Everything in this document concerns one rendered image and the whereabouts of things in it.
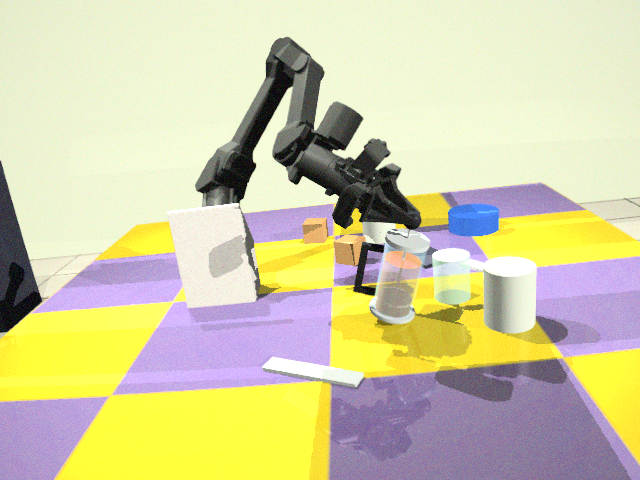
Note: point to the white cylinder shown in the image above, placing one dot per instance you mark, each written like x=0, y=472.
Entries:
x=375, y=232
x=509, y=286

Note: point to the blue cylinder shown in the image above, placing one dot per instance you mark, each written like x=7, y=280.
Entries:
x=473, y=219

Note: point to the white flat bar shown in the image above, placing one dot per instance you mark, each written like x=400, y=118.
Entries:
x=314, y=372
x=476, y=266

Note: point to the tan cube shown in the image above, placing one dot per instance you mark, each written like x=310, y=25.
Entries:
x=347, y=249
x=315, y=230

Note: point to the glass french press with black knob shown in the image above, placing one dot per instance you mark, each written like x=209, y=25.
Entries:
x=403, y=257

